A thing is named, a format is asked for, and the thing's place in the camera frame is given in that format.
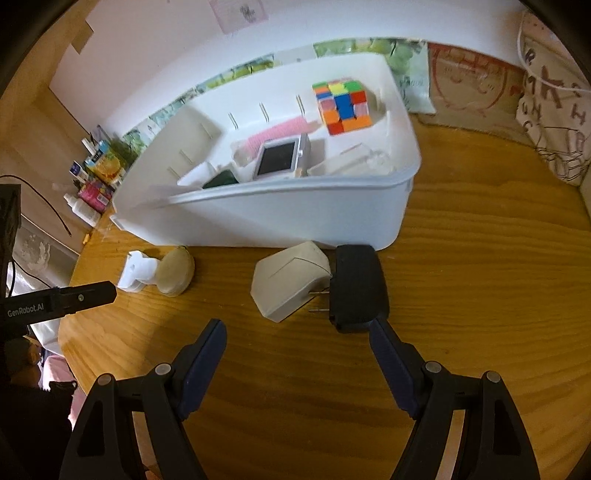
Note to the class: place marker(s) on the pink cloth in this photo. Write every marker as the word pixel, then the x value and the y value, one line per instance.
pixel 57 371

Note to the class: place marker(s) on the yellow orange carton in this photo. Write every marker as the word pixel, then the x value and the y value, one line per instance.
pixel 105 164

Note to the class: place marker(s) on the pink wall poster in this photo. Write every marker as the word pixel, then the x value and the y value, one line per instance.
pixel 238 14

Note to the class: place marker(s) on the printed canvas tote bag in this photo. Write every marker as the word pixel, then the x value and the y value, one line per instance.
pixel 554 115

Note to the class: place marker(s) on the multicolour puzzle cube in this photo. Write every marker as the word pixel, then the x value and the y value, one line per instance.
pixel 341 106

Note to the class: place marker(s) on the dark cloth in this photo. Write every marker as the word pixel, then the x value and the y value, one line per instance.
pixel 32 415

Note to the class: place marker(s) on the brown cardboard box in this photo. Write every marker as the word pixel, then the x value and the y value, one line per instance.
pixel 475 92

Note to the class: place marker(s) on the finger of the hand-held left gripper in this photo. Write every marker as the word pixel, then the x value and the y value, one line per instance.
pixel 69 297

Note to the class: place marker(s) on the pink comb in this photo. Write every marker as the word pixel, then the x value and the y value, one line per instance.
pixel 277 131

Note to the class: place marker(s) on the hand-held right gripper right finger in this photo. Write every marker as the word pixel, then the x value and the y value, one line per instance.
pixel 392 364

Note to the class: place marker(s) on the beige round pouch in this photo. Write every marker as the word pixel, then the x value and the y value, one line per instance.
pixel 175 274

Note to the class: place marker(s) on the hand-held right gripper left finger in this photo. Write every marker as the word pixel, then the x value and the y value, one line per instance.
pixel 203 364

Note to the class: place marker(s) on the clear plastic box blue label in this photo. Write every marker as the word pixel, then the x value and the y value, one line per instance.
pixel 351 161

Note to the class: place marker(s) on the white storage bin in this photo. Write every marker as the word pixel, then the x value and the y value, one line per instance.
pixel 277 217

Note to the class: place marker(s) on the small dark green box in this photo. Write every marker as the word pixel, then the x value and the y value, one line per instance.
pixel 221 179

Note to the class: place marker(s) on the white toy digital camera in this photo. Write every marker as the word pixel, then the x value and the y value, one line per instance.
pixel 277 159

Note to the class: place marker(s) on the pink patterned packet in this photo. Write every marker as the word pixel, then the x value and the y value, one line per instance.
pixel 96 194

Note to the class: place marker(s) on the small white plastic clip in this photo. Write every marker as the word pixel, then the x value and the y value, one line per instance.
pixel 136 272

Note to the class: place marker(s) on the small blue white box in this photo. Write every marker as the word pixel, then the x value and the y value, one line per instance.
pixel 78 170

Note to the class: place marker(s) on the black plug charger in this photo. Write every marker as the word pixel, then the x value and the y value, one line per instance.
pixel 358 286

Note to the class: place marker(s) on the cream plastic box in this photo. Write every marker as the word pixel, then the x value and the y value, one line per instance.
pixel 286 281

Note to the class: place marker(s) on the white plastic bottle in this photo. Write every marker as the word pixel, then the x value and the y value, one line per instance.
pixel 83 211

